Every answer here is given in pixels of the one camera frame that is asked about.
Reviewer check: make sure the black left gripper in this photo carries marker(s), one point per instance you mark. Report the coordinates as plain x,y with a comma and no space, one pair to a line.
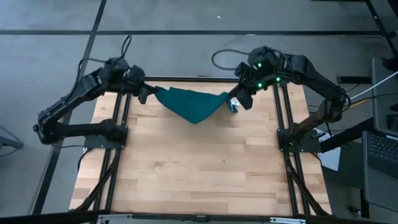
135,79

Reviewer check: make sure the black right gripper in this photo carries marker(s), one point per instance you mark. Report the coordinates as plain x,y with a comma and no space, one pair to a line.
252,76

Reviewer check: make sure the teal microfiber towel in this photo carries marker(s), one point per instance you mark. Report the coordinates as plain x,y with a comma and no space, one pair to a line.
192,104

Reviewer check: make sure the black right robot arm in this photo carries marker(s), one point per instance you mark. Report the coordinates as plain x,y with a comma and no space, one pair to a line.
314,74

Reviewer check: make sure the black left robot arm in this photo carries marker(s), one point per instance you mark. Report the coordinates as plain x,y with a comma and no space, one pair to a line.
77,90

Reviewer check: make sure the white flat box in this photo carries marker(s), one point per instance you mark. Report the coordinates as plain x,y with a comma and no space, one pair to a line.
331,158

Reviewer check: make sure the black desk leg bar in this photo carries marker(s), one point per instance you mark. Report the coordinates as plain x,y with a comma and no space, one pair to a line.
345,135

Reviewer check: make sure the grey floor stand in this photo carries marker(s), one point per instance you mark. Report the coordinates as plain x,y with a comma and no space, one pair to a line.
9,142

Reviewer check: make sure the dark grey laptop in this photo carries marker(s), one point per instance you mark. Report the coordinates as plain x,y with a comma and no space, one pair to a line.
382,152

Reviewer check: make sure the grey cart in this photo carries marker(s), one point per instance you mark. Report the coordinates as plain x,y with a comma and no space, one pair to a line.
377,193

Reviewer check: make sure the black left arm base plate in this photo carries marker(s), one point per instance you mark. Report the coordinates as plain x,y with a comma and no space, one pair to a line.
96,141

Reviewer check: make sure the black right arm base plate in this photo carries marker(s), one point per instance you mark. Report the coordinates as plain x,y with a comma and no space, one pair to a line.
308,144

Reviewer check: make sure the black aluminium table frame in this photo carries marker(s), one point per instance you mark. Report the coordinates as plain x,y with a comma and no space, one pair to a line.
110,174

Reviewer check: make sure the black flat floor bracket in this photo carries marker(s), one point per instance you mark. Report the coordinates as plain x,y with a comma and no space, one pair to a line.
354,79

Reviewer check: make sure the silver beam bracket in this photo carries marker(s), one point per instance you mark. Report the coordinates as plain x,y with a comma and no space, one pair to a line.
287,220
115,218

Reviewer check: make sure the black overhead frame beam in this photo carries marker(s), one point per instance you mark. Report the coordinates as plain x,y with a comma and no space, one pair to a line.
46,217

